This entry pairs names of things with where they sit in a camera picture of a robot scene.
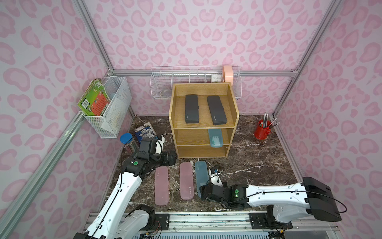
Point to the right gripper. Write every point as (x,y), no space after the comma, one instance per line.
(206,189)

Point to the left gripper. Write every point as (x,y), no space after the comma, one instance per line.
(168,158)

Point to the teal pencil case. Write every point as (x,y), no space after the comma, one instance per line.
(202,175)
(216,138)

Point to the pink pencil case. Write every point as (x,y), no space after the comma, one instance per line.
(161,186)
(186,181)

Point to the black pencil case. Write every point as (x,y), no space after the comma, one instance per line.
(191,109)
(216,108)

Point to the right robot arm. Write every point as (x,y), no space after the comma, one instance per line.
(284,203)

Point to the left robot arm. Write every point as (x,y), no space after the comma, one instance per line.
(110,223)

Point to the blue-lid pencil tube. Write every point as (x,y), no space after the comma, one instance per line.
(130,145)

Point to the wooden three-tier shelf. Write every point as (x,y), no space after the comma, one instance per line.
(192,139)

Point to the white mesh side basket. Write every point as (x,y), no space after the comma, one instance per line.
(109,125)

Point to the red pen holder cup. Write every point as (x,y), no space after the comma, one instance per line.
(261,132)

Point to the small white card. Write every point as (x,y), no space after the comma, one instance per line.
(216,78)

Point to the green red book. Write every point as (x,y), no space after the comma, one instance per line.
(95,100)

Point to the pink box in basket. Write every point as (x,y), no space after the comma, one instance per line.
(228,74)

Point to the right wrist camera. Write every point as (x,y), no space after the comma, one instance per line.
(214,174)

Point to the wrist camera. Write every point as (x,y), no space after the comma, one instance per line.
(151,148)
(214,174)

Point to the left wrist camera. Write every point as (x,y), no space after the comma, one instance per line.
(151,148)

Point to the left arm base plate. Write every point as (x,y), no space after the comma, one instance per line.
(160,221)

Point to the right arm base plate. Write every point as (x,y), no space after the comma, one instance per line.
(260,221)

